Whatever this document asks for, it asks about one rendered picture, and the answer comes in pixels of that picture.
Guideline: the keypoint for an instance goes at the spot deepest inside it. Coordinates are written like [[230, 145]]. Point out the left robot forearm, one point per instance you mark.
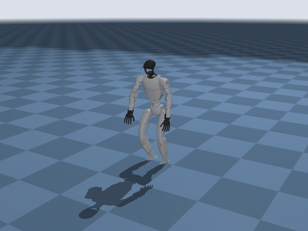
[[168, 106]]

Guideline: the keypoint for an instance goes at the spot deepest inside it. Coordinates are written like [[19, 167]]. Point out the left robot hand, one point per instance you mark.
[[166, 124]]

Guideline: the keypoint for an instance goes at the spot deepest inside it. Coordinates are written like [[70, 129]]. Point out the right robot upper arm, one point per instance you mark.
[[137, 86]]

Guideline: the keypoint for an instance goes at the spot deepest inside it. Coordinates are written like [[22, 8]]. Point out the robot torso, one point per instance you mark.
[[154, 92]]

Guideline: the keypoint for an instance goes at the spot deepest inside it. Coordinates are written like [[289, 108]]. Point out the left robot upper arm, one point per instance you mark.
[[165, 83]]

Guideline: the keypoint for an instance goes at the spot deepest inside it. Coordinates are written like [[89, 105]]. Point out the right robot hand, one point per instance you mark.
[[128, 116]]

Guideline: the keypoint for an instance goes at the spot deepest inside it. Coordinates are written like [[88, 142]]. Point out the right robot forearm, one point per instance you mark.
[[131, 101]]

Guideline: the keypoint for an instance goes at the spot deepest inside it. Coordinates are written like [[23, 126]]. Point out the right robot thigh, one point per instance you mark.
[[143, 125]]

